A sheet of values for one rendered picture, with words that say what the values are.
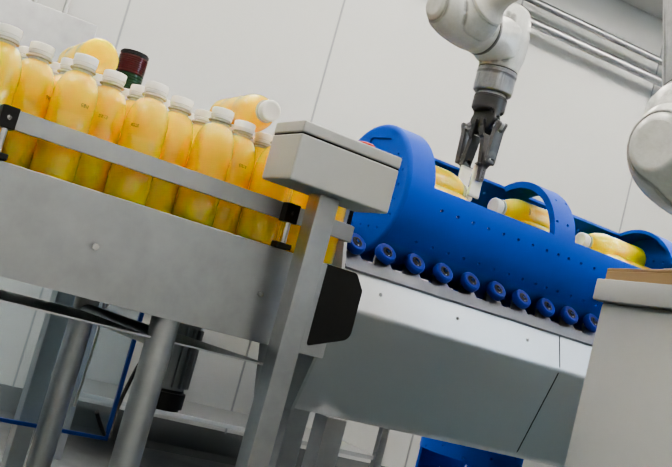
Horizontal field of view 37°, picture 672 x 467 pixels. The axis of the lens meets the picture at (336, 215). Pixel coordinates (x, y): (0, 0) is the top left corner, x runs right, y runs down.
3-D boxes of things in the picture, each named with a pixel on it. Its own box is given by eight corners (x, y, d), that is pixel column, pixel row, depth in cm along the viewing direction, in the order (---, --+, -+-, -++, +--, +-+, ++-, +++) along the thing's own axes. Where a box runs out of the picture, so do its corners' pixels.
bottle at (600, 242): (638, 279, 249) (586, 260, 239) (619, 268, 255) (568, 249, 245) (651, 253, 248) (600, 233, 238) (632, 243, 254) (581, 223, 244)
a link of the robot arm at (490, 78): (498, 80, 232) (492, 104, 231) (469, 66, 228) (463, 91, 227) (525, 77, 224) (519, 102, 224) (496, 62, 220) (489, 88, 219)
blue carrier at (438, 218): (673, 357, 241) (704, 243, 243) (385, 262, 196) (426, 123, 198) (587, 335, 265) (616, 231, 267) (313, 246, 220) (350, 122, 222)
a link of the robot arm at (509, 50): (493, 80, 233) (457, 59, 225) (509, 17, 235) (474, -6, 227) (530, 79, 225) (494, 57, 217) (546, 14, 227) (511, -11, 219)
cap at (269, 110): (279, 118, 182) (283, 118, 181) (260, 124, 180) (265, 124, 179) (273, 97, 181) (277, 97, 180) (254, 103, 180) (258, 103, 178)
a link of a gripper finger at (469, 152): (477, 118, 224) (473, 117, 225) (458, 165, 225) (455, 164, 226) (490, 124, 226) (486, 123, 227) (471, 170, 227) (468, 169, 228)
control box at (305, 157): (388, 214, 171) (403, 156, 172) (289, 178, 161) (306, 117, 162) (356, 212, 179) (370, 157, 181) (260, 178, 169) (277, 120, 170)
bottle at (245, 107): (245, 129, 199) (289, 124, 183) (214, 139, 196) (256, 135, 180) (235, 94, 198) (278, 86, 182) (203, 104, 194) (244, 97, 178)
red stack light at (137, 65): (147, 78, 218) (152, 61, 218) (120, 67, 214) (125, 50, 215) (137, 80, 223) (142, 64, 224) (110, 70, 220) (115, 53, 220)
